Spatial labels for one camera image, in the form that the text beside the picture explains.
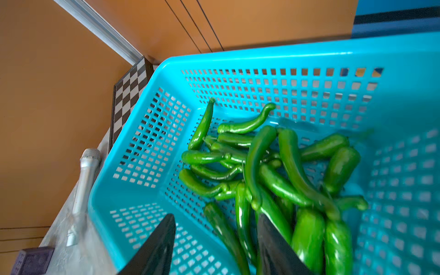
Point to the teal plastic basket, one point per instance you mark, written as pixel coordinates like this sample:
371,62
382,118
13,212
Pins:
383,92

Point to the black white checkerboard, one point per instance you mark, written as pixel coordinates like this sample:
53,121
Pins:
126,93

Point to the left aluminium frame post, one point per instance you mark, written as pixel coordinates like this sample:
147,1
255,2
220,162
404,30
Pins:
88,17

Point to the purple cube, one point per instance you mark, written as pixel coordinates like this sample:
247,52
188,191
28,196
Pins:
33,261

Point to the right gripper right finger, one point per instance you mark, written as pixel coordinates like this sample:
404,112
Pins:
275,256

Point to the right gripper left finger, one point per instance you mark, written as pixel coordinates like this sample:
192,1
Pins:
155,255

